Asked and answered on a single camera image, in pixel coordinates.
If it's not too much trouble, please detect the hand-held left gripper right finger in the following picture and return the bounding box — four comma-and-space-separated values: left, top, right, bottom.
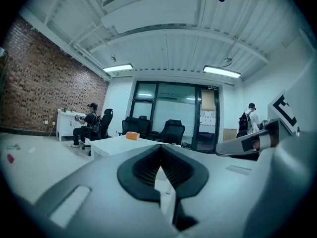
160, 144, 263, 238

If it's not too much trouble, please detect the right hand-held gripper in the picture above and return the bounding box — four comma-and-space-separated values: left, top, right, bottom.
214, 57, 317, 238

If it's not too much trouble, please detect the white sheet with pink notes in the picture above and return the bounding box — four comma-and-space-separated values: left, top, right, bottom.
199, 110, 216, 134

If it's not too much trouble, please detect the long ceiling light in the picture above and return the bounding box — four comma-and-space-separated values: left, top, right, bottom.
103, 63, 134, 73
203, 65, 241, 79

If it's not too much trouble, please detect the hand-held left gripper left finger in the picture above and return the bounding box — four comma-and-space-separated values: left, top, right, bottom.
34, 144, 179, 238

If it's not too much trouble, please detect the black mesh office chair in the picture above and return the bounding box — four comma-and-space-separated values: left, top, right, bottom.
81, 108, 114, 156
138, 115, 152, 135
158, 119, 186, 148
121, 116, 141, 136

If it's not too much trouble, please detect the white side desk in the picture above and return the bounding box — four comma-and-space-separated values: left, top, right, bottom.
56, 108, 87, 142

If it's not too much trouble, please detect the brown cardboard sheet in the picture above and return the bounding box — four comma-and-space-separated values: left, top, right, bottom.
201, 89, 215, 112

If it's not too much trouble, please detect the brown cardboard box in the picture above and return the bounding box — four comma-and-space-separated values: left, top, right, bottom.
222, 128, 238, 142

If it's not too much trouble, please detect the black framed glass partition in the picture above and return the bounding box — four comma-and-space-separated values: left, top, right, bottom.
130, 80, 221, 154

